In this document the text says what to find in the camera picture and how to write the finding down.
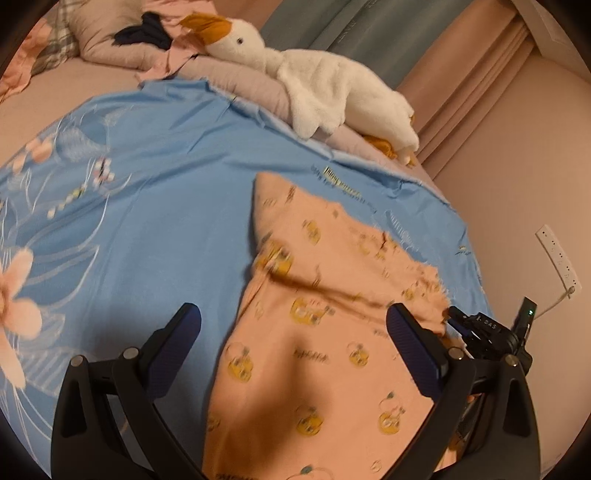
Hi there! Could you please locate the pink curtain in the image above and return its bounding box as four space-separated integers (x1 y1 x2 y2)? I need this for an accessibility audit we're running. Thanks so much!
392 0 541 181

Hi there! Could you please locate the white plush goose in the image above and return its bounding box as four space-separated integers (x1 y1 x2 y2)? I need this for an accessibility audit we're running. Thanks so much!
179 13 421 166

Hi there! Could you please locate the pink floral cloth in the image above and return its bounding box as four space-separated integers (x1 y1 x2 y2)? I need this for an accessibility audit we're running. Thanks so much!
0 18 51 100

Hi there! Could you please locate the pink printed small garment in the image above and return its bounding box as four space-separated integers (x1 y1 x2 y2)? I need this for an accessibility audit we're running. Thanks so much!
203 172 462 480

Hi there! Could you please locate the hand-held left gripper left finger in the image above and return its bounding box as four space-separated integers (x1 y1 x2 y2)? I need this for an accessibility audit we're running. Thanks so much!
51 302 206 480

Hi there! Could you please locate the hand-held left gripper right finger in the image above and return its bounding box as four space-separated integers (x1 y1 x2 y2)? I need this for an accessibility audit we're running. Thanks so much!
385 302 541 480

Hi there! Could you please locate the white power strip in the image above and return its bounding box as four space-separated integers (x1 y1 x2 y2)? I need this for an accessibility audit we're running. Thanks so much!
536 224 580 287

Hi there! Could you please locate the dark navy garment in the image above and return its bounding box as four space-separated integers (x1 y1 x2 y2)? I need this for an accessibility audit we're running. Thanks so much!
113 11 174 49

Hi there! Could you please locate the white cable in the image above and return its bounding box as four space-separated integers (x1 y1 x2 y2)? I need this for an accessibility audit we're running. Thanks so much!
531 285 575 319

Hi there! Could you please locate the plaid pillow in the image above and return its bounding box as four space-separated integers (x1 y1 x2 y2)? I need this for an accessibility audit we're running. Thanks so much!
30 0 88 77

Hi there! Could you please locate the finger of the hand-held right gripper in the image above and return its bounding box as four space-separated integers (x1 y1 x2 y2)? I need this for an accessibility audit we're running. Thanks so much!
443 305 472 345

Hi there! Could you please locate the blue floral blanket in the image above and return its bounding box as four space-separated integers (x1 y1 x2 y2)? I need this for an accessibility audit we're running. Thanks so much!
0 78 492 480

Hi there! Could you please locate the beige bed sheet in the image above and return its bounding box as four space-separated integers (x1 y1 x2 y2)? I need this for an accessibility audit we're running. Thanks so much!
0 58 144 162

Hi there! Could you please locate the teal curtain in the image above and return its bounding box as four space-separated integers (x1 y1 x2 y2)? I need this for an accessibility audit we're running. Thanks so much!
259 0 407 88

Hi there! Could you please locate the plain pink garment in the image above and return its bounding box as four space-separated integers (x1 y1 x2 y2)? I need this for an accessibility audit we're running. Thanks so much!
136 39 200 84

